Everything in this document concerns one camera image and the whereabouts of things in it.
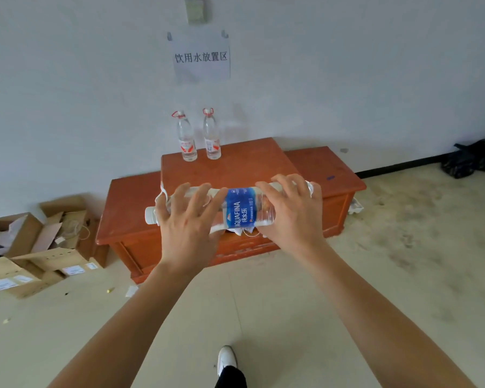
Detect orange wooden cabinet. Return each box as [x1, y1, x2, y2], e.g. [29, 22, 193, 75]
[95, 137, 368, 284]

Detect blue-label Aquafina bottle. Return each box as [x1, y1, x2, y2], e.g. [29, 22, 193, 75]
[144, 181, 317, 235]

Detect labelled cardboard box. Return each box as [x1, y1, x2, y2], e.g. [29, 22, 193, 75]
[0, 256, 65, 300]
[11, 246, 102, 278]

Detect person's right forearm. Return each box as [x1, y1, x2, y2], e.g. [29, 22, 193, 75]
[303, 240, 477, 388]

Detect person's left hand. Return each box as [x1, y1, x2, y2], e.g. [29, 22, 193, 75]
[154, 182, 229, 275]

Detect white wall switch plate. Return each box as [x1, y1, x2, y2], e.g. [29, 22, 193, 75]
[185, 0, 207, 25]

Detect person's black trousers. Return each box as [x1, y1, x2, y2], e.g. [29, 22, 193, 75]
[214, 365, 248, 388]

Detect red-handled medium water bottle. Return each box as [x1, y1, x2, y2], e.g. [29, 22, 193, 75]
[202, 108, 222, 161]
[171, 110, 198, 163]

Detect person's white shoe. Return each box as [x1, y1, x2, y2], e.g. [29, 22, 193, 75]
[217, 345, 238, 378]

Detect black plastic bag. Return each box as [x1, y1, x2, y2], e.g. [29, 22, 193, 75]
[440, 133, 485, 179]

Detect person's right hand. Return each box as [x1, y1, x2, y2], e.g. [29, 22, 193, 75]
[254, 173, 329, 260]

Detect person's left forearm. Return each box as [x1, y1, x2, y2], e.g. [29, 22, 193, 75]
[48, 260, 205, 388]

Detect white paper sign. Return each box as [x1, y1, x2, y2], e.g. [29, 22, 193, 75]
[171, 30, 232, 84]

